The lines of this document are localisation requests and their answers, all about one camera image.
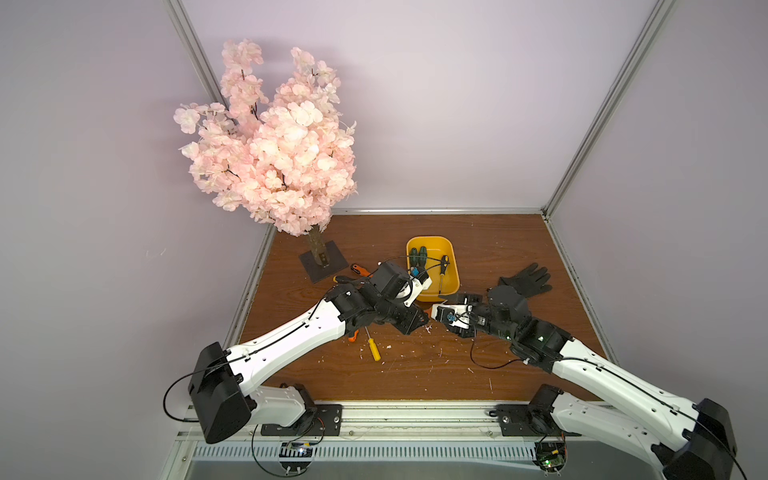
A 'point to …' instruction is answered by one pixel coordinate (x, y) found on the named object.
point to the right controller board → (550, 456)
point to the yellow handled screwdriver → (373, 347)
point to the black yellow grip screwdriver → (445, 261)
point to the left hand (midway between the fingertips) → (429, 320)
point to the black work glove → (530, 281)
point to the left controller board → (295, 449)
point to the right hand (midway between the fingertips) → (443, 293)
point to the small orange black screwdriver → (354, 338)
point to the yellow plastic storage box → (437, 246)
